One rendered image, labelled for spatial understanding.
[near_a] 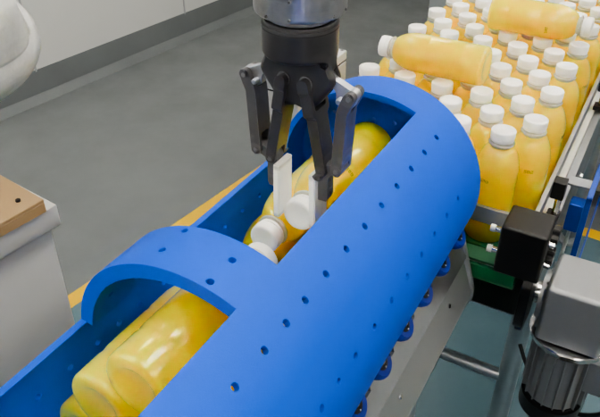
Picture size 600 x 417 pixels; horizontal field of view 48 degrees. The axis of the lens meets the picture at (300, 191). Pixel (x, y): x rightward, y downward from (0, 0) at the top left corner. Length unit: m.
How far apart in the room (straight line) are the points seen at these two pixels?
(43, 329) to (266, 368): 0.74
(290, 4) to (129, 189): 2.44
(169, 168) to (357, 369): 2.53
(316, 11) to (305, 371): 0.31
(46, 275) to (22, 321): 0.08
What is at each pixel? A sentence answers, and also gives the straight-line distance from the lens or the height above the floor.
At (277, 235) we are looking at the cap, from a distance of 0.81.
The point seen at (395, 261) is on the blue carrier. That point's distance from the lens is 0.70.
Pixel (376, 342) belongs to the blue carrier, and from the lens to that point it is 0.68.
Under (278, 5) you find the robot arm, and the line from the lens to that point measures 0.61.
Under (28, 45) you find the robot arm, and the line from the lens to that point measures 1.20.
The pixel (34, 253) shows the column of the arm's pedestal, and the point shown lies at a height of 0.93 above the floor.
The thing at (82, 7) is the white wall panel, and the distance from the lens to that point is 4.05.
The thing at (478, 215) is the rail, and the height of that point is 0.96.
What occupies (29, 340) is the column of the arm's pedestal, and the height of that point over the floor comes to 0.77.
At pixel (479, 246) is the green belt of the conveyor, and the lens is 1.17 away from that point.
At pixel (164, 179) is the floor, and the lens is 3.04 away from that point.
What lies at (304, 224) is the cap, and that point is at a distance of 0.76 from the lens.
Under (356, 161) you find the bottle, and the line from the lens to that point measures 0.82.
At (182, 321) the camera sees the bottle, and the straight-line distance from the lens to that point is 0.60.
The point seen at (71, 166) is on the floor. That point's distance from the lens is 3.24.
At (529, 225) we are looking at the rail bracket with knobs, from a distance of 1.07.
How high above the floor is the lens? 1.60
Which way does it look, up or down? 34 degrees down
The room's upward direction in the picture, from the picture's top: straight up
